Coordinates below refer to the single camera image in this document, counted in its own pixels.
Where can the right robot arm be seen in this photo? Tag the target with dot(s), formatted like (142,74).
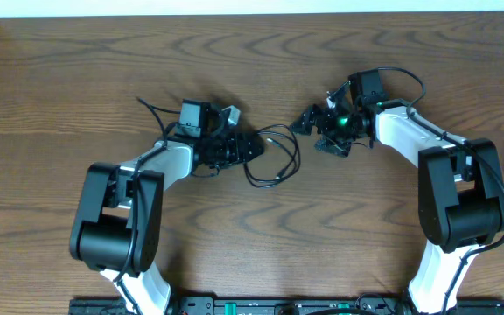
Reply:
(460,188)

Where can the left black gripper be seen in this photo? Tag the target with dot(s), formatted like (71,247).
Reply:
(241,151)

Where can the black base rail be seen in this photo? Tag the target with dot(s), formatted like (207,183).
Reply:
(217,306)

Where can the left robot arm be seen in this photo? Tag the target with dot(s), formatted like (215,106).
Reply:
(117,223)

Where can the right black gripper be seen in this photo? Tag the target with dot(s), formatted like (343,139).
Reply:
(311,119)

